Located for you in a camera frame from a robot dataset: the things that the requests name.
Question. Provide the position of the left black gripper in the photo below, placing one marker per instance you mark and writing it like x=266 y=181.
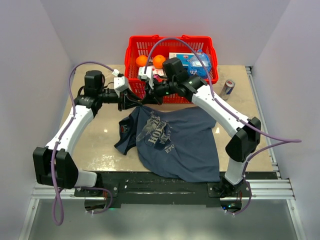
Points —
x=129 y=100

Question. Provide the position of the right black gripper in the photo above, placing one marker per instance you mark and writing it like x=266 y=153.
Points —
x=153 y=98

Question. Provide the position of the navy blue printed t-shirt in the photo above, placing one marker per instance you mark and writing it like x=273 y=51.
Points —
x=178 y=144

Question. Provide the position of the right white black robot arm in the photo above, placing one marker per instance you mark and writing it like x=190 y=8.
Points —
x=243 y=131

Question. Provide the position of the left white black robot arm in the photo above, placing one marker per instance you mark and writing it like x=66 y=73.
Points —
x=53 y=163

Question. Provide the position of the pink white small box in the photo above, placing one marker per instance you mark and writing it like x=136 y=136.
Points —
x=158 y=72

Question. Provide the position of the right orange fruit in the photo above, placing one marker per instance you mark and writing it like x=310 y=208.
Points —
x=158 y=61

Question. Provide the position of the orange fruit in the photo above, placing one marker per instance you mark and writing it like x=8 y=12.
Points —
x=158 y=61
x=141 y=61

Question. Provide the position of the left orange fruit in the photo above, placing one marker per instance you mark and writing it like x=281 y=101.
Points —
x=141 y=61

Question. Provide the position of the blue white carton box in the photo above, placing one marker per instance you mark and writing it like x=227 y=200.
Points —
x=183 y=57

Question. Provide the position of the blue plastic snack bag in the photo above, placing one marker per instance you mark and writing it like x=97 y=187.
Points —
x=196 y=68

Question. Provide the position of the red plastic shopping basket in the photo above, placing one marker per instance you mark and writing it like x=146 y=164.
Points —
x=154 y=45

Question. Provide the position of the silver blue energy drink can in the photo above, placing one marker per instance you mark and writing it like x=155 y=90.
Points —
x=227 y=89

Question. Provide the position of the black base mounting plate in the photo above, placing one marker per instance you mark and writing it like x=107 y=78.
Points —
x=146 y=188

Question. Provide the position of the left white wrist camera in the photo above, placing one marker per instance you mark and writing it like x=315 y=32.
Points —
x=120 y=84

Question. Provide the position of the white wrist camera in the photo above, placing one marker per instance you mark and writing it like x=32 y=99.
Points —
x=145 y=74
x=120 y=84

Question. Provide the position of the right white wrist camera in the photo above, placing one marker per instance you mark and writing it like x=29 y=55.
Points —
x=145 y=74

